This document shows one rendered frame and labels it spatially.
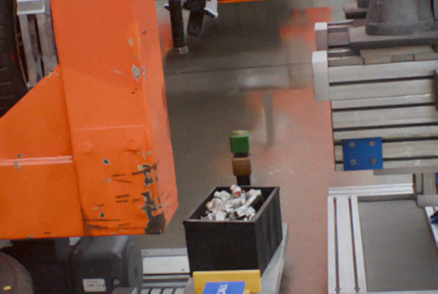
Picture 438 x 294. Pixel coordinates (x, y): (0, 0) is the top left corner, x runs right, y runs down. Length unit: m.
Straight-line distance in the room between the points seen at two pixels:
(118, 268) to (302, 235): 1.16
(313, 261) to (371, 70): 1.03
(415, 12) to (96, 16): 0.70
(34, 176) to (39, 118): 0.11
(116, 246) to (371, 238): 0.76
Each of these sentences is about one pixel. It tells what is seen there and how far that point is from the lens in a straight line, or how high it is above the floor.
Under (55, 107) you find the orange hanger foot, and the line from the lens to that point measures 1.62.
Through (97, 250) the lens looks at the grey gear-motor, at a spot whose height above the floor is 0.40.
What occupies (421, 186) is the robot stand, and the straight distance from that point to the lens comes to 2.20.
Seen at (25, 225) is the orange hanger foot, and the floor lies 0.55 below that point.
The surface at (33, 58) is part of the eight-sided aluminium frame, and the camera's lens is 1.94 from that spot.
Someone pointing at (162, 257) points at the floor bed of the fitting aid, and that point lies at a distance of 2.67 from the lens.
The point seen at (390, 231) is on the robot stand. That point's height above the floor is 0.21.
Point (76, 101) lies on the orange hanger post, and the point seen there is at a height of 0.79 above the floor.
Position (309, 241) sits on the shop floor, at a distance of 2.88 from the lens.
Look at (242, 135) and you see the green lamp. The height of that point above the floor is 0.66.
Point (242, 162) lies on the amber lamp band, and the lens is 1.74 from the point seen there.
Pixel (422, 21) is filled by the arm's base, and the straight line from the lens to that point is 1.84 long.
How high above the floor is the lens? 1.10
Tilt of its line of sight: 14 degrees down
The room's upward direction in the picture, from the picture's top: 6 degrees counter-clockwise
